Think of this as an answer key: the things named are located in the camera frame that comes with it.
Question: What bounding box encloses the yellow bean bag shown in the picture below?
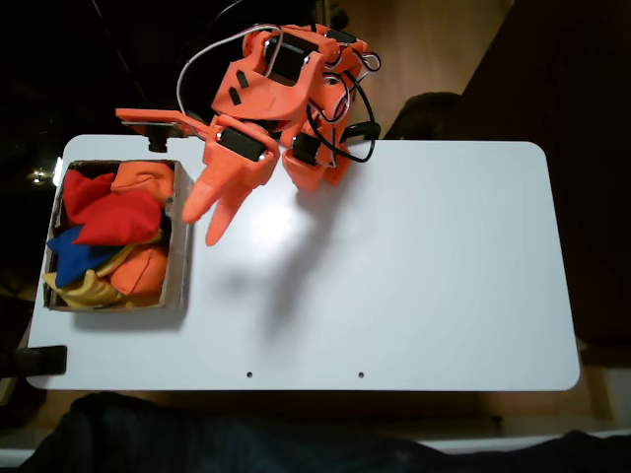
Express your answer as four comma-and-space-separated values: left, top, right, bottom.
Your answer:
96, 231, 167, 277
41, 268, 164, 310

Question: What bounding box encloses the black table clamp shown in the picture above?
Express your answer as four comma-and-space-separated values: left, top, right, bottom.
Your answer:
0, 344, 68, 379

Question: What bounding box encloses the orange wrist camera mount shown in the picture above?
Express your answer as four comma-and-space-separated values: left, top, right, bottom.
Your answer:
114, 106, 221, 154

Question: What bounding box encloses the dark round object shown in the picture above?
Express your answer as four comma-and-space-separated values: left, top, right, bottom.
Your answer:
383, 91, 465, 143

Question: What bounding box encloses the orange bean bag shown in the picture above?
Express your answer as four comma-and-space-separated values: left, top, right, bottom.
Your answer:
108, 161, 177, 203
107, 244, 172, 299

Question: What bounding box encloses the white servo wire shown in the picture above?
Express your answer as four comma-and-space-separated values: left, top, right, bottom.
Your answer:
175, 23, 285, 122

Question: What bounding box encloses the small shiny metal object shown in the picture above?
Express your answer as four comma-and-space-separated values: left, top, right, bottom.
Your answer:
27, 156, 64, 186

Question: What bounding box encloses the person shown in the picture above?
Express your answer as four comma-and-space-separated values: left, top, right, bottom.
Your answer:
19, 391, 631, 473

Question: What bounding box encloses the dark brown furniture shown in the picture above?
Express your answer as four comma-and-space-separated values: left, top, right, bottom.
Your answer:
436, 0, 631, 346

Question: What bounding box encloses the blue bean bag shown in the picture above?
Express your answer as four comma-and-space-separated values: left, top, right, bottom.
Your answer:
46, 225, 129, 289

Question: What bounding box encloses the cardboard box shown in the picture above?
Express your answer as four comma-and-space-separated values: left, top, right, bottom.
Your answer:
42, 158, 197, 315

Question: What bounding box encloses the red bean bag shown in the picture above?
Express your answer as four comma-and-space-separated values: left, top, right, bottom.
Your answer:
62, 169, 119, 229
71, 189, 165, 247

